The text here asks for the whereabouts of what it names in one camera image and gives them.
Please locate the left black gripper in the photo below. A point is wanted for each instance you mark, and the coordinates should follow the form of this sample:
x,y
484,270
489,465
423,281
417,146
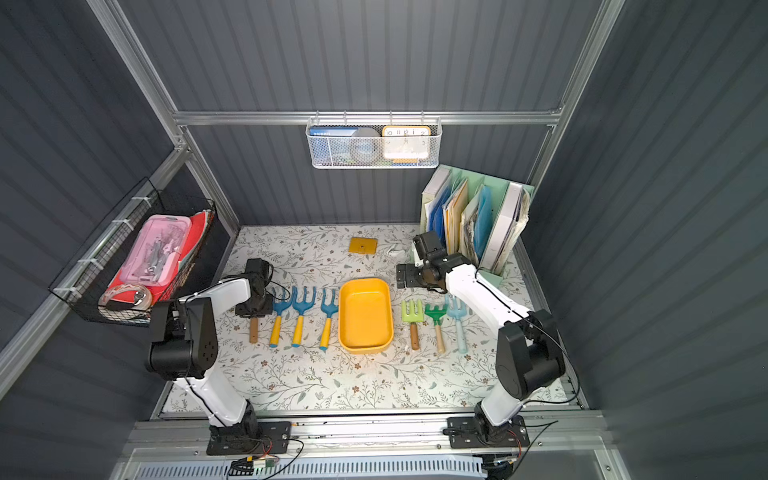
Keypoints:
x,y
254,306

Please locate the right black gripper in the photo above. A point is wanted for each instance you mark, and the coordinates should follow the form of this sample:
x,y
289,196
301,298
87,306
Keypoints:
x,y
408,275

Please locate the blue rake yellow handle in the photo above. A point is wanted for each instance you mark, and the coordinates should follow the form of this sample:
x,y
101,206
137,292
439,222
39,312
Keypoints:
x,y
302,301
280,305

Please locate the lime green hand fork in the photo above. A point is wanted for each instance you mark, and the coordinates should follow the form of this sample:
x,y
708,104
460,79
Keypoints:
x,y
254,330

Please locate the dark green hand rake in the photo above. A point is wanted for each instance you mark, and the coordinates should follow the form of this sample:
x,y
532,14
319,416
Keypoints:
x,y
436,313

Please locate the light blue hand rake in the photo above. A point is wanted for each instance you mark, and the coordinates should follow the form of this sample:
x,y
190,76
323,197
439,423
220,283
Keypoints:
x,y
457,311

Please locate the light green hand rake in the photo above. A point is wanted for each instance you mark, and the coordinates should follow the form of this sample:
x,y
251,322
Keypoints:
x,y
412,313

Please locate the blue fork yellow handle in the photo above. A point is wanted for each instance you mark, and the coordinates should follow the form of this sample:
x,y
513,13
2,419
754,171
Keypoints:
x,y
329,307

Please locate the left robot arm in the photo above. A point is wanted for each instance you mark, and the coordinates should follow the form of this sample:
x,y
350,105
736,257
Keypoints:
x,y
183,340

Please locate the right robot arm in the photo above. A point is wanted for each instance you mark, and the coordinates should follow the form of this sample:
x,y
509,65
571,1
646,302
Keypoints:
x,y
528,354

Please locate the yellow storage box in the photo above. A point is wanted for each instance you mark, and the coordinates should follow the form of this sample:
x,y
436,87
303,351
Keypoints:
x,y
366,323

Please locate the blue box in basket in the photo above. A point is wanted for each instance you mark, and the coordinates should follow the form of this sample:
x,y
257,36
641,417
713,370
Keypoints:
x,y
329,145

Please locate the green file organizer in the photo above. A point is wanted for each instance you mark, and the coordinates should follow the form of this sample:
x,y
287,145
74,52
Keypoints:
x,y
476,215

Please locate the yellow wallet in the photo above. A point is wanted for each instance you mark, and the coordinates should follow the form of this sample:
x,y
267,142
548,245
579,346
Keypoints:
x,y
363,246

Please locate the blue folder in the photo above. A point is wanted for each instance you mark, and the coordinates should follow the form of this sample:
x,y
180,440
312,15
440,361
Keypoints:
x,y
483,222

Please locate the white binder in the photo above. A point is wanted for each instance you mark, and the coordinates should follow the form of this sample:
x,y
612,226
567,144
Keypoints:
x,y
510,209

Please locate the pink tool case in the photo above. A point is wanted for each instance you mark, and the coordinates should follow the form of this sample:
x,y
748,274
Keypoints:
x,y
155,254

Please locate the yellow alarm clock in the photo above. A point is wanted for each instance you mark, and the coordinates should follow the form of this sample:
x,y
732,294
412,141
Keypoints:
x,y
406,143

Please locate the grey tape roll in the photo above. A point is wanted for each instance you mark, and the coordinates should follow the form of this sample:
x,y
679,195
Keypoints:
x,y
365,146

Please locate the clear tape roll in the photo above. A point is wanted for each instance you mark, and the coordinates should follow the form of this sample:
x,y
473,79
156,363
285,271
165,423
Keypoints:
x,y
126,297

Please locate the black wire side basket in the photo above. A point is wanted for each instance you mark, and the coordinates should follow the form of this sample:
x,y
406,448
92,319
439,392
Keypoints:
x,y
81,283

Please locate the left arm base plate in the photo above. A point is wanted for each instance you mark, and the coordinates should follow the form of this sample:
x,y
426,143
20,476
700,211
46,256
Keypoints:
x,y
266,437

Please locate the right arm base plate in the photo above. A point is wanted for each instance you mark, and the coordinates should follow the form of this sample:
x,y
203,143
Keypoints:
x,y
486,432

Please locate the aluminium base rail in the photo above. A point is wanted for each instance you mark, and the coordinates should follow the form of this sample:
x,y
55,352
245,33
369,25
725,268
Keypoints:
x,y
543,444

